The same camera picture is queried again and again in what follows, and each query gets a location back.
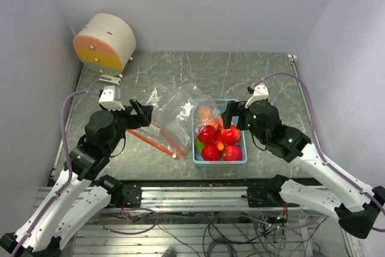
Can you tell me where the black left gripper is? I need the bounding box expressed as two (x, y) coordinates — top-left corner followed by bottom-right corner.
(101, 98), (153, 153)

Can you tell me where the red apple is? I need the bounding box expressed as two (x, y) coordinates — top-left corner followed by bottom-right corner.
(201, 144), (221, 161)
(221, 124), (241, 144)
(223, 144), (243, 161)
(197, 125), (217, 144)

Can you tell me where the peach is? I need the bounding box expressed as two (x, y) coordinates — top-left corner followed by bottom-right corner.
(196, 105), (212, 120)

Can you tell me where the clear zip top bag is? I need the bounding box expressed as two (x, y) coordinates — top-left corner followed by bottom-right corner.
(128, 82), (219, 159)

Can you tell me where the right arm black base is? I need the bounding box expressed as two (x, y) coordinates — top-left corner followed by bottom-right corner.
(241, 175), (300, 208)

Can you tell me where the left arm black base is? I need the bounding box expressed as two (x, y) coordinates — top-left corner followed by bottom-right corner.
(100, 175), (142, 209)

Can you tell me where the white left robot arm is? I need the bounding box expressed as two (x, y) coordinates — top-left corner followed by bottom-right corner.
(1, 99), (153, 256)

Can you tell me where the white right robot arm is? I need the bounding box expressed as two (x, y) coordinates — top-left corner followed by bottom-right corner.
(221, 99), (384, 239)

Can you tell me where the orange fruit in basket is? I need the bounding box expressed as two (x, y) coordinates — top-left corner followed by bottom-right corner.
(208, 116), (223, 133)

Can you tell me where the blue plastic basket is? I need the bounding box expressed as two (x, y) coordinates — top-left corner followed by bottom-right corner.
(192, 116), (248, 166)

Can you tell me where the green fruit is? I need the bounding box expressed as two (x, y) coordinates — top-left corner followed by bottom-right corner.
(194, 138), (205, 153)

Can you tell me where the round beige drawer box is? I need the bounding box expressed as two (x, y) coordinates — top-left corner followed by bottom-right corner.
(73, 13), (137, 76)

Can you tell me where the white corner clip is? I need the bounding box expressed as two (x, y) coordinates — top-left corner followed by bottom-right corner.
(288, 54), (297, 63)

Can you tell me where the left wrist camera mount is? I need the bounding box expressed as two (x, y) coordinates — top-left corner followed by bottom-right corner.
(99, 85), (125, 111)

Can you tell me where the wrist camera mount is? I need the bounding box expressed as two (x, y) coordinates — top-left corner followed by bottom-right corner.
(99, 85), (125, 111)
(245, 83), (269, 108)

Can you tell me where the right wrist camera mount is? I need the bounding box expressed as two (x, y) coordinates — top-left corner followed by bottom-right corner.
(245, 83), (269, 108)

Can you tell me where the small white bracket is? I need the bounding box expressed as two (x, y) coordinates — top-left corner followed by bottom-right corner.
(99, 74), (122, 86)

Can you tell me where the aluminium rail frame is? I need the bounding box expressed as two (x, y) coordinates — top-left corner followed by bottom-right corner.
(32, 186), (350, 212)

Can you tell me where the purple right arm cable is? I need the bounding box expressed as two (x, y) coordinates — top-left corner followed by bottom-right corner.
(252, 72), (385, 224)

